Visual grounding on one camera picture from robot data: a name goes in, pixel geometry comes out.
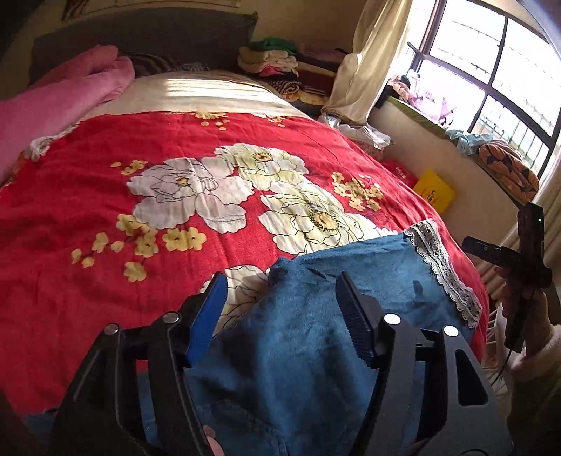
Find white cloth in basket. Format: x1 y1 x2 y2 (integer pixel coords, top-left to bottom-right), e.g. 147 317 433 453
318 113 392 150

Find red bag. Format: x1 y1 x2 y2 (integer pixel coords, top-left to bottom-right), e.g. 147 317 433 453
380 159 418 187

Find pile of folded clothes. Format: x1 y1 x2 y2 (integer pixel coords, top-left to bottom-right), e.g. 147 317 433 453
237 37 351 106

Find person's right hand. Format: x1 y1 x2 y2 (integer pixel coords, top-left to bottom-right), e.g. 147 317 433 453
494 265 513 336

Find red floral blanket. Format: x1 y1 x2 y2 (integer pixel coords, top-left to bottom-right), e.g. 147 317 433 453
0 109 492 417

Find person's right forearm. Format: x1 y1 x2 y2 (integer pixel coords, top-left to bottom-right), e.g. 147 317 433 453
506 291 561 456

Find window with dark frame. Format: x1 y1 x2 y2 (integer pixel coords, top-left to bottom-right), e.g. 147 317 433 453
403 0 561 176

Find pink plush blanket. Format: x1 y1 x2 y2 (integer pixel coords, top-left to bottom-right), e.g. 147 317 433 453
0 44 136 185

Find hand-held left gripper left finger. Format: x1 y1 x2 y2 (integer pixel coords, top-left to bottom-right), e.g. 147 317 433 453
57 273 227 456

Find purple cloth on windowsill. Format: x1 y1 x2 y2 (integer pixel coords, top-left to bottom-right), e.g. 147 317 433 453
390 72 461 126

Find beige bed sheet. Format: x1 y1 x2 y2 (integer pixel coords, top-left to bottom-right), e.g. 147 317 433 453
83 70 307 121

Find orange patterned cloth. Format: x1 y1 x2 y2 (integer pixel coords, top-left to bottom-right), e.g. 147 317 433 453
478 140 541 206

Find grey headboard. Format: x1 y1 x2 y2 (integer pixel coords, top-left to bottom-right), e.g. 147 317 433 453
28 9 259 84

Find yellow bag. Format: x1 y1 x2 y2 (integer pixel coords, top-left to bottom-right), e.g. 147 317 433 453
412 169 457 212

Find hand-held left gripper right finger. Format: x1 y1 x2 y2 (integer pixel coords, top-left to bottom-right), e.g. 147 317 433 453
335 272 513 456

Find striped pillow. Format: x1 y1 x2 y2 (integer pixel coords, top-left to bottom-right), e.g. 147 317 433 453
127 53 178 77

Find blue denim pants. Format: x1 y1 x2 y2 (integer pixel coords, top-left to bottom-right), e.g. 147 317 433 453
144 219 483 456

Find cream curtain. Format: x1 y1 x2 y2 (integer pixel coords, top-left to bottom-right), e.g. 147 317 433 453
324 0 415 126

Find teal cloth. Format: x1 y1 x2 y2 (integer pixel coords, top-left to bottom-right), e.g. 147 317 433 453
447 129 494 156

